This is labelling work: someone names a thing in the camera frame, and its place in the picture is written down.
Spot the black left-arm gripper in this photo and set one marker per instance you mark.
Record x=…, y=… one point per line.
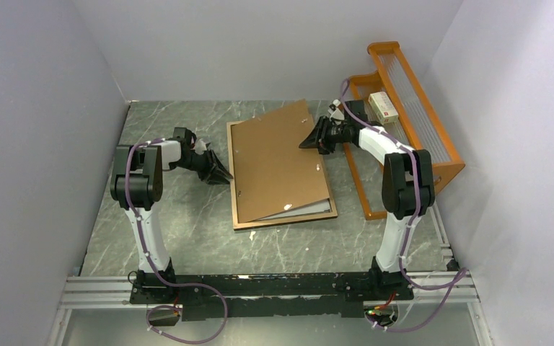
x=213, y=162

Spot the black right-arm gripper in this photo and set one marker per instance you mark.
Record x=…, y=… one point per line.
x=319, y=135

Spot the brown frame backing board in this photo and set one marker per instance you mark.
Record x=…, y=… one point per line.
x=269, y=169

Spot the landscape photo print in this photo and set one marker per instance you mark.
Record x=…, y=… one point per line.
x=321, y=206

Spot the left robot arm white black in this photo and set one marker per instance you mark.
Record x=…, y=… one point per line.
x=137, y=186

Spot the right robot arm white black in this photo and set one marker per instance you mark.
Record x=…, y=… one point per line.
x=407, y=182

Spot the white red medicine box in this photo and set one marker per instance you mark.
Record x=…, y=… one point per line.
x=383, y=107

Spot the orange wooden shelf rack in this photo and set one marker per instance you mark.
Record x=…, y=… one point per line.
x=418, y=123

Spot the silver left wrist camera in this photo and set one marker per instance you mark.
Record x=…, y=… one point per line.
x=201, y=146

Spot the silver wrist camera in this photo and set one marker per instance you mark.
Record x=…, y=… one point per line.
x=334, y=111
x=201, y=146

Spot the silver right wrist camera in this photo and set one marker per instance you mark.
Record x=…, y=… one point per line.
x=334, y=111

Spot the light wooden picture frame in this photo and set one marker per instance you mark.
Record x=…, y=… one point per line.
x=240, y=226

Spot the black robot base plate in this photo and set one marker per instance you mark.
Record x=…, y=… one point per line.
x=202, y=297

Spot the aluminium rail frame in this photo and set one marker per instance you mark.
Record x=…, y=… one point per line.
x=440, y=287

